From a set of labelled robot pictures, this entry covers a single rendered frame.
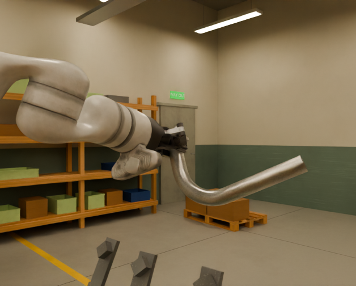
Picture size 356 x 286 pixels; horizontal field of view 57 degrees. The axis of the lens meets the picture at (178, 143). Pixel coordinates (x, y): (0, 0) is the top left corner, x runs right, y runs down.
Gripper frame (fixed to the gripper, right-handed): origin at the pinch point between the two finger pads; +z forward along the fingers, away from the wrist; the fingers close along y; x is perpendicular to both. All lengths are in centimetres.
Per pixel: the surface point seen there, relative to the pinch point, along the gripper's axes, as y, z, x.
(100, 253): 31.7, 10.3, 15.3
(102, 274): 32.1, 10.8, 20.5
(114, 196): 316, 392, -108
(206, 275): -0.1, 1.9, 25.1
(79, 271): 243, 218, 7
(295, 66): -22, 607, -302
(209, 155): 234, 680, -207
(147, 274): 16.4, 7.2, 22.7
